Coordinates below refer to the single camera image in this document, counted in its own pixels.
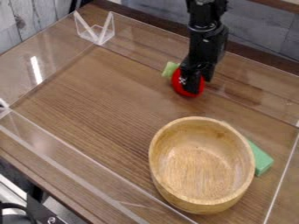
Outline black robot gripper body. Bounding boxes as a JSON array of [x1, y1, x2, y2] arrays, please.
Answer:
[[180, 0, 229, 71]]

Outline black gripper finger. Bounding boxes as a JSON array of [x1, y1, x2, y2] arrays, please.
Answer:
[[201, 63, 216, 82], [178, 68, 202, 95]]

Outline red felt fruit green leaf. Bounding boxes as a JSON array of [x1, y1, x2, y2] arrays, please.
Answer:
[[161, 61, 204, 98]]

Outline round wooden bowl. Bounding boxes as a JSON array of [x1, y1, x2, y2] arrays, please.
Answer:
[[148, 116, 255, 214]]

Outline green sponge block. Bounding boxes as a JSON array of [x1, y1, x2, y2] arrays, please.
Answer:
[[221, 120, 275, 178]]

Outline black table clamp bracket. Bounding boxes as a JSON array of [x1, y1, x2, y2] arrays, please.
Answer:
[[26, 195, 68, 224]]

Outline black cable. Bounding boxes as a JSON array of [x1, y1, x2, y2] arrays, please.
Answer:
[[0, 202, 30, 224]]

